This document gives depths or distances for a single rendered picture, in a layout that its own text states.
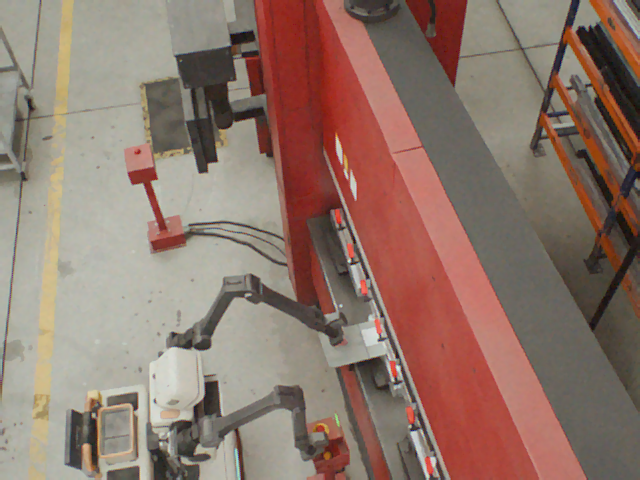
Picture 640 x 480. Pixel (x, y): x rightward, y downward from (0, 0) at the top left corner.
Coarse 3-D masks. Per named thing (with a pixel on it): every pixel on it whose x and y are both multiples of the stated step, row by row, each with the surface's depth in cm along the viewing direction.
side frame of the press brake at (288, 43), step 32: (256, 0) 288; (288, 0) 272; (416, 0) 287; (448, 0) 291; (288, 32) 284; (448, 32) 305; (288, 64) 297; (448, 64) 319; (288, 96) 310; (320, 96) 315; (288, 128) 325; (320, 128) 330; (288, 160) 342; (320, 160) 347; (288, 192) 360; (320, 192) 366; (288, 224) 381; (288, 256) 426
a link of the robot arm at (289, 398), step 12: (276, 396) 259; (288, 396) 261; (300, 396) 264; (252, 408) 264; (264, 408) 262; (276, 408) 262; (288, 408) 261; (204, 420) 276; (216, 420) 273; (228, 420) 269; (240, 420) 267; (252, 420) 268; (216, 432) 271; (228, 432) 273; (204, 444) 273; (216, 444) 275
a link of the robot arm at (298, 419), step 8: (296, 408) 262; (296, 416) 264; (304, 416) 266; (296, 424) 278; (304, 424) 280; (296, 432) 285; (304, 432) 286; (296, 440) 290; (304, 440) 291; (296, 448) 296
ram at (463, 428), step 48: (336, 96) 281; (336, 144) 306; (384, 192) 240; (384, 240) 258; (384, 288) 278; (432, 288) 210; (432, 336) 223; (432, 384) 238; (432, 432) 255; (480, 432) 196
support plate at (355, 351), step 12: (360, 324) 328; (372, 324) 328; (324, 336) 325; (348, 336) 325; (360, 336) 324; (324, 348) 322; (336, 348) 321; (348, 348) 321; (360, 348) 321; (372, 348) 321; (336, 360) 318; (348, 360) 318; (360, 360) 318
